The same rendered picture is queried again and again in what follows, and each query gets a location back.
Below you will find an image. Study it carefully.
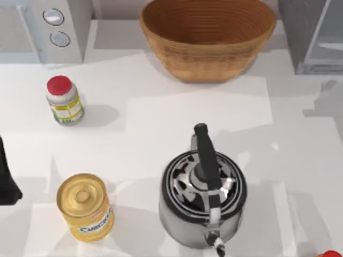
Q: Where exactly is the brown woven basket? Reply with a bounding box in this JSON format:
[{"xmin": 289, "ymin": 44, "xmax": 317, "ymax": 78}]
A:
[{"xmin": 139, "ymin": 0, "xmax": 277, "ymax": 84}]

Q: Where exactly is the red-capped white bottle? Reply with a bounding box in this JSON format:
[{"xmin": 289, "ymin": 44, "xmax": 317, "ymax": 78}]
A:
[{"xmin": 46, "ymin": 75, "xmax": 85, "ymax": 126}]

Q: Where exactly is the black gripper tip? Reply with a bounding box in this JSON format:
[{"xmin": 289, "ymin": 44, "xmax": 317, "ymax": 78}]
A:
[{"xmin": 0, "ymin": 136, "xmax": 23, "ymax": 206}]

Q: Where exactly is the pale microwave oven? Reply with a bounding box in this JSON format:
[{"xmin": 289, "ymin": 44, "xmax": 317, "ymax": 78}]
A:
[{"xmin": 0, "ymin": 0, "xmax": 93, "ymax": 64}]

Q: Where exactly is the yellow can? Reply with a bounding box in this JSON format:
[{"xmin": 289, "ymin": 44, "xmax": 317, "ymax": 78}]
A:
[{"xmin": 56, "ymin": 173, "xmax": 115, "ymax": 243}]

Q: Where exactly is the grey cabinet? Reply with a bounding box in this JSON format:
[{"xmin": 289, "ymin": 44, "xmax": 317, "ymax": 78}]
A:
[{"xmin": 278, "ymin": 0, "xmax": 343, "ymax": 75}]

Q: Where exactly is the white microwave knob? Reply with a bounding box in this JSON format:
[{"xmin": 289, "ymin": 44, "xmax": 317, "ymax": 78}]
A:
[
  {"xmin": 42, "ymin": 7, "xmax": 65, "ymax": 26},
  {"xmin": 49, "ymin": 30, "xmax": 72, "ymax": 48}
]

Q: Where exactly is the silver kettle with black handle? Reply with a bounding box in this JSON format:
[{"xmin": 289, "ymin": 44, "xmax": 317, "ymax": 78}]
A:
[{"xmin": 158, "ymin": 123, "xmax": 248, "ymax": 256}]

